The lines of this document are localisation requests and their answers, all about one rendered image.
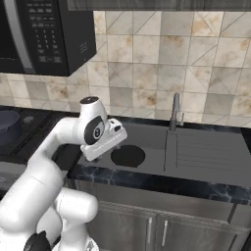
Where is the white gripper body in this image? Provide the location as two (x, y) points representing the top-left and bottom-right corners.
(79, 127), (128, 163)

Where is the black stove hob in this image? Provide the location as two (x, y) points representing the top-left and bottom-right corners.
(0, 105), (83, 172)

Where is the grey panel under sink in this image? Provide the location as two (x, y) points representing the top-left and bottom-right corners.
(74, 178), (237, 224)

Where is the grey sink tap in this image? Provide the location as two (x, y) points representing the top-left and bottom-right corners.
(168, 91), (185, 132)

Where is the grey sink with drainer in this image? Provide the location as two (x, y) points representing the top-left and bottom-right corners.
(75, 122), (251, 189)

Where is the dark blue pot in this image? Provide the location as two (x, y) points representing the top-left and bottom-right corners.
(0, 109), (24, 147)

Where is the grey cupboard door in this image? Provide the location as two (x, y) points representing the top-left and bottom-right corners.
(156, 213), (243, 251)
(85, 205), (159, 251)

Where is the black microwave oven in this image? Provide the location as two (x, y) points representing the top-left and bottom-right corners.
(0, 0), (98, 77)

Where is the silver cupboard door handle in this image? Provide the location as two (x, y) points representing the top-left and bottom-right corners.
(161, 219), (169, 248)
(146, 217), (154, 245)

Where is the grey microwave door handle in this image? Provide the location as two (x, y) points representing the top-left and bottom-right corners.
(2, 0), (36, 75)

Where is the dark wooden wall cupboard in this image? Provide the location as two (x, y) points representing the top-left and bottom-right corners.
(67, 0), (251, 13)

